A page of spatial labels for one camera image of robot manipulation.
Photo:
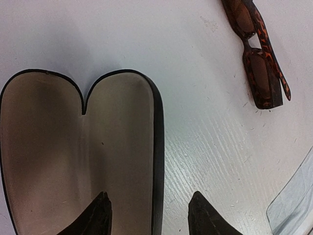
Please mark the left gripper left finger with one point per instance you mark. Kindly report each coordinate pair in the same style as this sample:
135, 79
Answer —
96, 219

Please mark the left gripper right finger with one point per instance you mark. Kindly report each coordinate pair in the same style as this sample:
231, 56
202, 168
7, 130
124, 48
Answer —
204, 219

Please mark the black glasses case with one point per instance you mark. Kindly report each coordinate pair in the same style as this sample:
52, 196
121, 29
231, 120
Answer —
59, 150

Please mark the blue cleaning cloth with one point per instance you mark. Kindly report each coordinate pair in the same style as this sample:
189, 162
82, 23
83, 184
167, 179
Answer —
291, 212

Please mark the tortoiseshell sunglasses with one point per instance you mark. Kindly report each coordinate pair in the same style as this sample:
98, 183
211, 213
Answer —
263, 72

